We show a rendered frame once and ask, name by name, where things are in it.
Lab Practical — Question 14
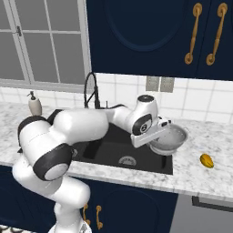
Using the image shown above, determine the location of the grey wall socket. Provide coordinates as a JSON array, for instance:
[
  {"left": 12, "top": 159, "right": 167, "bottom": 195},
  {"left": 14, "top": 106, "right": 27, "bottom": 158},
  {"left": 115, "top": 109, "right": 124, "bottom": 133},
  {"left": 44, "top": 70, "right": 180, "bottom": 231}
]
[
  {"left": 145, "top": 76, "right": 161, "bottom": 93},
  {"left": 159, "top": 76, "right": 176, "bottom": 94}
]

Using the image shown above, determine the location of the grey framed window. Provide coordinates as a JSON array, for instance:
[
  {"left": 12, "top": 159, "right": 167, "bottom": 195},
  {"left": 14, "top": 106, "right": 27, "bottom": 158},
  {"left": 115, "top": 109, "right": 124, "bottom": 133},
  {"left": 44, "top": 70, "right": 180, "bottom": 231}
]
[{"left": 0, "top": 0, "right": 93, "bottom": 93}]

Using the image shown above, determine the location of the black sink faucet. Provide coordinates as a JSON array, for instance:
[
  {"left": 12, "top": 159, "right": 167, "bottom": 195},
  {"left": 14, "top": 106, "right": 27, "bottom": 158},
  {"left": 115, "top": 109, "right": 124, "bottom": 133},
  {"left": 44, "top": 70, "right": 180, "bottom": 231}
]
[{"left": 83, "top": 71, "right": 102, "bottom": 110}]

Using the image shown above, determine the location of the navy wall cupboard door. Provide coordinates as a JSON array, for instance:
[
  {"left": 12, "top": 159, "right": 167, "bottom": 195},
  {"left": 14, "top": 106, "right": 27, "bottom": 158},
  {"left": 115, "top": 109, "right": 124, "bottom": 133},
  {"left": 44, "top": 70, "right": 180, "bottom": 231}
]
[
  {"left": 195, "top": 0, "right": 233, "bottom": 82},
  {"left": 86, "top": 0, "right": 205, "bottom": 78}
]

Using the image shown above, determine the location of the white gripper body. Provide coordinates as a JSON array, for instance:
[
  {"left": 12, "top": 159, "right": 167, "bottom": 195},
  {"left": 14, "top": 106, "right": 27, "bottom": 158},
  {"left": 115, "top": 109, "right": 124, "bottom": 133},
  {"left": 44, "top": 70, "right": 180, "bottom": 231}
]
[{"left": 130, "top": 121, "right": 167, "bottom": 149}]

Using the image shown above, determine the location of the grey dishwasher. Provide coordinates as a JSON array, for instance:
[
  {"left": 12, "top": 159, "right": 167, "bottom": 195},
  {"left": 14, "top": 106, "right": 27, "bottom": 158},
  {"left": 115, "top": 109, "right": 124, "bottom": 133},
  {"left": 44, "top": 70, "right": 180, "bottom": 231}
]
[{"left": 168, "top": 193, "right": 233, "bottom": 233}]

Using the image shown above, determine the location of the navy base cupboard door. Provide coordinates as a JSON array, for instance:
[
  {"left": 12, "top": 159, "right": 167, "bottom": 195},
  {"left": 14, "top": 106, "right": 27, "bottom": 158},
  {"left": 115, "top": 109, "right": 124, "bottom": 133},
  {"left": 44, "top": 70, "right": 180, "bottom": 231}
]
[
  {"left": 79, "top": 177, "right": 179, "bottom": 233},
  {"left": 0, "top": 164, "right": 62, "bottom": 233}
]

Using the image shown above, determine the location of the black sink basin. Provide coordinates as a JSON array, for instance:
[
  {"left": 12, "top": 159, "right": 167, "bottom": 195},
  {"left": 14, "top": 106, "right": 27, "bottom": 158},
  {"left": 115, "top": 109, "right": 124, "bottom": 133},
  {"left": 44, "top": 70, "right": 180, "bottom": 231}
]
[{"left": 45, "top": 108, "right": 175, "bottom": 176}]

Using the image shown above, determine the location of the small gold cupboard handle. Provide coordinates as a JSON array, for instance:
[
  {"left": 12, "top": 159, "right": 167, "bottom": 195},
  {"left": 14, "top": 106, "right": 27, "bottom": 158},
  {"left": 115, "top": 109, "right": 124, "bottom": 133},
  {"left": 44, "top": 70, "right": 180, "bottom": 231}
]
[
  {"left": 82, "top": 202, "right": 92, "bottom": 227},
  {"left": 95, "top": 205, "right": 105, "bottom": 231}
]

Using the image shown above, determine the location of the silver metal colander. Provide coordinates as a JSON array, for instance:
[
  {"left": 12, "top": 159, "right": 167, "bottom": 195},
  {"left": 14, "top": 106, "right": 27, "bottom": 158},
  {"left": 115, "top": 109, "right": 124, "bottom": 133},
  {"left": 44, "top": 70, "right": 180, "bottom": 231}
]
[{"left": 148, "top": 123, "right": 189, "bottom": 157}]

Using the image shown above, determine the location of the beige soap dispenser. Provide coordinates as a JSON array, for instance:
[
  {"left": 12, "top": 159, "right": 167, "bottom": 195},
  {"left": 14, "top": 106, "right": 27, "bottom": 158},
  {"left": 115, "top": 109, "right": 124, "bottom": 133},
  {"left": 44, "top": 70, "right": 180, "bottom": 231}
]
[{"left": 26, "top": 90, "right": 43, "bottom": 117}]

